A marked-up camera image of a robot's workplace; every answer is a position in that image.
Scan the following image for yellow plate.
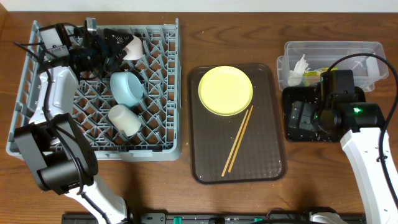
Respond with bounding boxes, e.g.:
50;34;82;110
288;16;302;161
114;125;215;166
198;66;254;116

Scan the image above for black tray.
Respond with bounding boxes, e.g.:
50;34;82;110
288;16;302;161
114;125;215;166
282;84;384;142

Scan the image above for crumpled white tissue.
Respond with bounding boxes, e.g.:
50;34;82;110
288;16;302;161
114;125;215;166
288;54;310;86

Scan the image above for yellow green snack wrapper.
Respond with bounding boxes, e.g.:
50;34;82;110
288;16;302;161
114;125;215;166
303;67;328;86

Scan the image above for brown serving tray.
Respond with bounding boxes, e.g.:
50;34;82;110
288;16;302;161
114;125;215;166
188;63;287;185

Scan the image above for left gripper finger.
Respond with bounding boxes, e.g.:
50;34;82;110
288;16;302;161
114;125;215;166
105;50;127;70
103;29;134;52

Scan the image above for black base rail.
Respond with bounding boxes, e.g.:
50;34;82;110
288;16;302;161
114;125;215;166
61;207;366;224

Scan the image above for pink bowl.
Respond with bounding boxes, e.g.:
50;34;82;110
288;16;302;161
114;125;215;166
123;35;144;60

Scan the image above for wooden chopstick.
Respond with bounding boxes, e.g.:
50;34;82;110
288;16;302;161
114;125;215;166
228;105;254;173
221;109;249;177

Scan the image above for grey plastic dishwasher rack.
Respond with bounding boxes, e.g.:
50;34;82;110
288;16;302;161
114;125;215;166
6;17;182;164

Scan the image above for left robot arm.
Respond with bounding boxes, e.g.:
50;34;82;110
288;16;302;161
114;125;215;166
14;19;134;223

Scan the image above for clear plastic waste bin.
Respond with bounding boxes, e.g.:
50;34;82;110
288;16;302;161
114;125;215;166
277;41;389;92

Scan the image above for white cup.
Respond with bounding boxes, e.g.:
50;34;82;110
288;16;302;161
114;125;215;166
108;105;141;136

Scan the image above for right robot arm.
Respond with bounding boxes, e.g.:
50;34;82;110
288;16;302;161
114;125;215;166
282;70;397;223

